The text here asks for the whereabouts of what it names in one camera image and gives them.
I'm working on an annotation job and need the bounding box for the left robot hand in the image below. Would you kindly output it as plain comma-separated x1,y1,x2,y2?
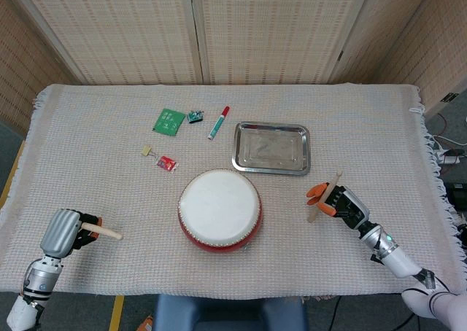
39,209,102,258

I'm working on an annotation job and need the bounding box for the stainless steel tray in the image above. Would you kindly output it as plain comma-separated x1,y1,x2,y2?
231,121,312,176

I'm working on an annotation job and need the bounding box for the black floor cable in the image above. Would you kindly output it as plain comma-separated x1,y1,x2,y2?
328,295,344,331

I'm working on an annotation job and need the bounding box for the green circuit board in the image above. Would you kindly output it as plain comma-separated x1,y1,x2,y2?
152,108,185,137

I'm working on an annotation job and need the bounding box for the red candy packet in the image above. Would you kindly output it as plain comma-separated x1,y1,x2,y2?
155,155,179,174

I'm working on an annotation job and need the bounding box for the woven folding screen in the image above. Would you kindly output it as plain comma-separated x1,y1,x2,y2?
0,0,467,128

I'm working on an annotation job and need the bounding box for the wooden drumstick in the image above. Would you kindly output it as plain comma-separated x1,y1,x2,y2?
80,222,123,241
306,168,343,223

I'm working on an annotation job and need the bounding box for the red drum with white skin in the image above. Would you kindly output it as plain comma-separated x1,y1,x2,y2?
177,168,263,254

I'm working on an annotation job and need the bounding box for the red floor cable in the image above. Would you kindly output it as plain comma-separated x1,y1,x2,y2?
436,112,453,137

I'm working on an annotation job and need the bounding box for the black box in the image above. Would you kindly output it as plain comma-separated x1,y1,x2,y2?
443,181,467,212

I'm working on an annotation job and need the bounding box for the green marker with red cap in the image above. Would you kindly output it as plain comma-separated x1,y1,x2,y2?
207,106,231,141

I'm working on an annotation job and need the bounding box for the white woven tablecloth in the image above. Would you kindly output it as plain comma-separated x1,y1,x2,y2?
0,83,460,300

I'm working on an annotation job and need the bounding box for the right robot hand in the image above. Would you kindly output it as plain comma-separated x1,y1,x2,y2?
305,182,371,230

